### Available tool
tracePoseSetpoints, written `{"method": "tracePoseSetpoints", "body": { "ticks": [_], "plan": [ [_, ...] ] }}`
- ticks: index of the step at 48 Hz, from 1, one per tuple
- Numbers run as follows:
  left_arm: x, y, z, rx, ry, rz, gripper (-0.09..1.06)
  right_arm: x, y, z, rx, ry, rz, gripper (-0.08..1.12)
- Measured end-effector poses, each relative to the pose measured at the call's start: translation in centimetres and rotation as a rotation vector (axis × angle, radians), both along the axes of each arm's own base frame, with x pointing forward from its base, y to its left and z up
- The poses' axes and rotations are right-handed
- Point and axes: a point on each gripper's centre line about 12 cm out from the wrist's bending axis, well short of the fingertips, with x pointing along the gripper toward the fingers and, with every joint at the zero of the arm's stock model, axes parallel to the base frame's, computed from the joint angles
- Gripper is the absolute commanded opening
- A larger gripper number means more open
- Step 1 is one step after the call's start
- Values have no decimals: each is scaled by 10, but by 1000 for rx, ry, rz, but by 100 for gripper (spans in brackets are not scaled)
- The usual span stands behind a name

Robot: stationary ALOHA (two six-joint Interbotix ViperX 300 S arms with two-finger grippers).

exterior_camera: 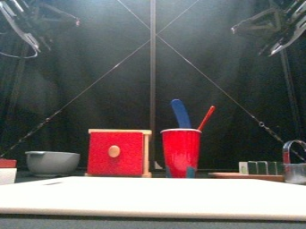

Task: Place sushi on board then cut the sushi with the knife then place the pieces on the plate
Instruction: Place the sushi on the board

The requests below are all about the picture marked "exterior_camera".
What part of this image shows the blue toy knife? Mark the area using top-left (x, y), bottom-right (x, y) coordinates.
top-left (170, 98), bottom-right (194, 130)

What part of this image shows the green and white sushi roll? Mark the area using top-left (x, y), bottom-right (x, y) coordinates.
top-left (238, 160), bottom-right (286, 176)

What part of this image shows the black backdrop cloth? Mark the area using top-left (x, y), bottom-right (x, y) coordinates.
top-left (0, 0), bottom-right (306, 177)

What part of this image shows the red toy spatula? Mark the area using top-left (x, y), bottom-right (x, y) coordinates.
top-left (197, 105), bottom-right (217, 132)

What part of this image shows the grey bowl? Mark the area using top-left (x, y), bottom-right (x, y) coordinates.
top-left (24, 150), bottom-right (82, 177)

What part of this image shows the wooden box with red drawer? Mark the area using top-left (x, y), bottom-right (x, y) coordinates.
top-left (86, 128), bottom-right (154, 179)

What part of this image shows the red and white nigiri toy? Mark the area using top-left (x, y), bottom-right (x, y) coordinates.
top-left (0, 158), bottom-right (18, 186)

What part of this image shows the small steel measuring cup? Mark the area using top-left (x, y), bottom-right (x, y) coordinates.
top-left (281, 139), bottom-right (306, 185)

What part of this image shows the red plastic cup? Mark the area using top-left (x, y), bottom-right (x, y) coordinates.
top-left (159, 128), bottom-right (203, 179)

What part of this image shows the thin steel bracing wire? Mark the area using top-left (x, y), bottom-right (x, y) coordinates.
top-left (116, 0), bottom-right (306, 164)
top-left (0, 0), bottom-right (201, 158)

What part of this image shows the grey metal frame pole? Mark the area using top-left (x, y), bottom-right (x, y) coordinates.
top-left (150, 0), bottom-right (158, 171)

